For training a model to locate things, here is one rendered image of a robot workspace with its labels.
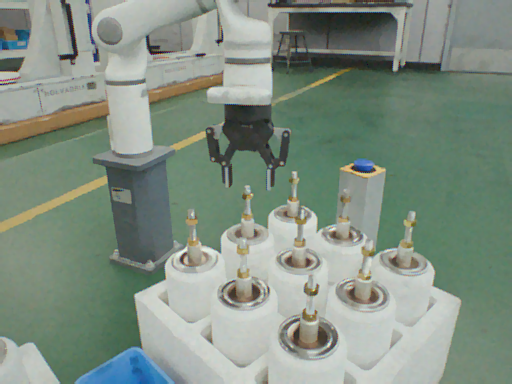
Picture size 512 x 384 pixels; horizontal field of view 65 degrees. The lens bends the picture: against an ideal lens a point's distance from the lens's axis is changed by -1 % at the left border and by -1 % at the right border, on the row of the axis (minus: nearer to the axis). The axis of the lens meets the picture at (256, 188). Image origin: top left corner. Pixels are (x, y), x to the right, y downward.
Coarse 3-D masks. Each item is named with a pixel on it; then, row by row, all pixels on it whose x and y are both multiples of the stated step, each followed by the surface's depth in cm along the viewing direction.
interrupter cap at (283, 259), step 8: (288, 248) 68; (280, 256) 66; (288, 256) 66; (312, 256) 66; (320, 256) 65; (280, 264) 63; (288, 264) 64; (296, 264) 64; (304, 264) 64; (312, 264) 63; (320, 264) 63; (288, 272) 62; (296, 272) 61; (304, 272) 61; (312, 272) 62
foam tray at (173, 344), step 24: (432, 288) 70; (144, 312) 67; (168, 312) 64; (432, 312) 64; (456, 312) 67; (144, 336) 70; (168, 336) 62; (192, 336) 59; (408, 336) 59; (432, 336) 61; (168, 360) 65; (192, 360) 58; (216, 360) 55; (264, 360) 55; (384, 360) 55; (408, 360) 55; (432, 360) 65
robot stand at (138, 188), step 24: (120, 168) 94; (144, 168) 94; (120, 192) 98; (144, 192) 98; (168, 192) 105; (120, 216) 102; (144, 216) 100; (168, 216) 107; (120, 240) 105; (144, 240) 102; (168, 240) 109; (120, 264) 107; (144, 264) 105
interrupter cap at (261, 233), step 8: (240, 224) 75; (256, 224) 75; (232, 232) 73; (240, 232) 73; (256, 232) 73; (264, 232) 73; (232, 240) 70; (248, 240) 70; (256, 240) 70; (264, 240) 71
